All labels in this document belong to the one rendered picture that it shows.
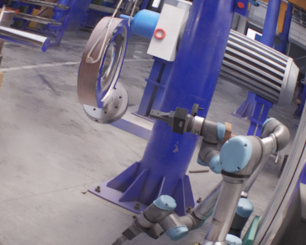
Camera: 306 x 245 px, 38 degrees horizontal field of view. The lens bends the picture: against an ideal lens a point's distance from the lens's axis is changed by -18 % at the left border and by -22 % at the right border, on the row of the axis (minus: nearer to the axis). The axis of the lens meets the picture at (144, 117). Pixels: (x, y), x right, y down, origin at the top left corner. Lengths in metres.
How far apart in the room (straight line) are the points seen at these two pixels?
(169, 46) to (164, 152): 2.17
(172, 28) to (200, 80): 2.14
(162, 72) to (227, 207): 4.34
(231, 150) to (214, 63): 1.88
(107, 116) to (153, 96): 3.65
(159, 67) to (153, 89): 0.25
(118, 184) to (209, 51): 1.16
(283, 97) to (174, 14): 1.56
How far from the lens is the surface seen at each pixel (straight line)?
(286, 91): 5.28
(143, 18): 5.75
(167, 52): 5.50
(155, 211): 1.83
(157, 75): 5.77
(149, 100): 5.82
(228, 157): 1.61
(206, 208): 1.85
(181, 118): 2.18
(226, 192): 1.64
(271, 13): 8.90
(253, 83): 5.34
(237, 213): 2.29
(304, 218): 1.80
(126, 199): 3.57
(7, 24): 4.09
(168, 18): 5.51
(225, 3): 3.41
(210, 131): 2.20
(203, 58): 3.40
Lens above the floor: 1.37
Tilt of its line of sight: 12 degrees down
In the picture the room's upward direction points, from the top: 18 degrees clockwise
